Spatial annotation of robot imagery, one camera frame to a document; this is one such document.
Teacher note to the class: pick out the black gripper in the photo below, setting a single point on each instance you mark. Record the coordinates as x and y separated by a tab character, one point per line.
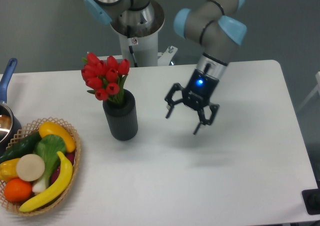
200	91

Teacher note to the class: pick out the red tulip bouquet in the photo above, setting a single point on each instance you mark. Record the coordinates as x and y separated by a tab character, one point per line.
105	79

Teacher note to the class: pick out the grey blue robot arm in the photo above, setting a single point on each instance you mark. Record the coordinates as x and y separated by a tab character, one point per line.
211	26

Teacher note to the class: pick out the dark grey ribbed vase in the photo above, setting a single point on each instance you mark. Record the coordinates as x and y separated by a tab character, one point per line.
122	121

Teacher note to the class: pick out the purple red vegetable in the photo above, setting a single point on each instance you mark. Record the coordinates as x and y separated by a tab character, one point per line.
55	174

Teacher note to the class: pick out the yellow banana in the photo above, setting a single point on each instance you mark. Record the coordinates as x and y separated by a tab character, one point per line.
53	191

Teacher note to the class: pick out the yellow squash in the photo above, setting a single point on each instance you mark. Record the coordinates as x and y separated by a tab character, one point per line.
52	128

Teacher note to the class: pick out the black device at table edge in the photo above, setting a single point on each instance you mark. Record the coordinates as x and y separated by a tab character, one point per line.
311	198

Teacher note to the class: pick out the green bok choy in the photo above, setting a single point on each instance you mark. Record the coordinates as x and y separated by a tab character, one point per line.
47	149

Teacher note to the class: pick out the green cucumber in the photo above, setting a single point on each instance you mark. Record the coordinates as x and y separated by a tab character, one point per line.
23	147

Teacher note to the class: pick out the beige round disc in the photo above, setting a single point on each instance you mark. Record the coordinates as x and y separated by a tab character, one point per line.
30	167

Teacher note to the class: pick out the yellow bell pepper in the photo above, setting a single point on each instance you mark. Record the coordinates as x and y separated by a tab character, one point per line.
8	170

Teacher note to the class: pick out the orange fruit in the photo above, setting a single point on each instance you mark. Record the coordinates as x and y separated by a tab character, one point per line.
17	190

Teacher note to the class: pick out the woven wicker basket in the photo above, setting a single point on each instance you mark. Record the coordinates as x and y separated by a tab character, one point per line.
26	130

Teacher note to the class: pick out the white frame at right edge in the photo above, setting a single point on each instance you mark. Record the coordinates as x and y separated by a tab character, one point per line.
314	94

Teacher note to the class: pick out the blue handled saucepan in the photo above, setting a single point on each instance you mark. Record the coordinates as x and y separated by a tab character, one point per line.
9	124

